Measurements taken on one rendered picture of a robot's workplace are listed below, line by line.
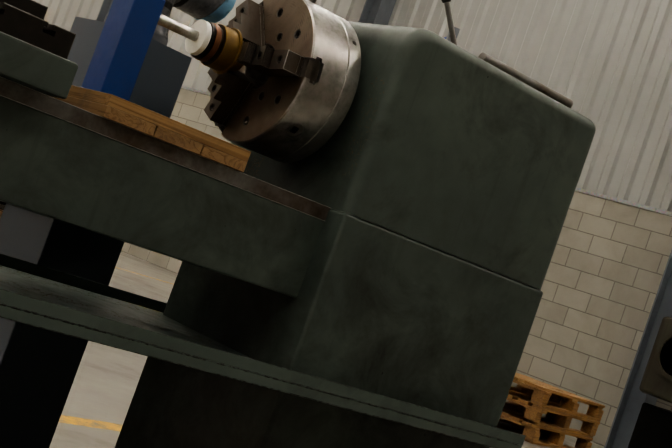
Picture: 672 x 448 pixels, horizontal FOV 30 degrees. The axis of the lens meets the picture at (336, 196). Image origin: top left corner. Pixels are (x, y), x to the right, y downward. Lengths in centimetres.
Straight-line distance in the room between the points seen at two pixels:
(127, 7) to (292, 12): 34
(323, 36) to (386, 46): 14
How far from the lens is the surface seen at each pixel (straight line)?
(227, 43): 237
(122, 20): 228
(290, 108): 234
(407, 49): 241
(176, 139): 217
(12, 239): 286
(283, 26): 245
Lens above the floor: 76
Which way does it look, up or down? 3 degrees up
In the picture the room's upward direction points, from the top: 20 degrees clockwise
